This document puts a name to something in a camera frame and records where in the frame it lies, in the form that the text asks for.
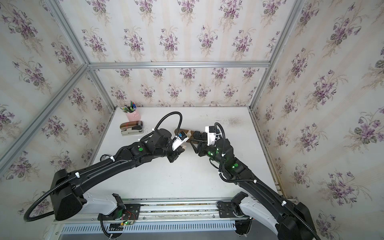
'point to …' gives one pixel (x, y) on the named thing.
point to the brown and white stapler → (132, 127)
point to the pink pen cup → (134, 116)
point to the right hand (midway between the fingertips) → (195, 141)
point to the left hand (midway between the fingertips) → (184, 148)
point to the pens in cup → (129, 109)
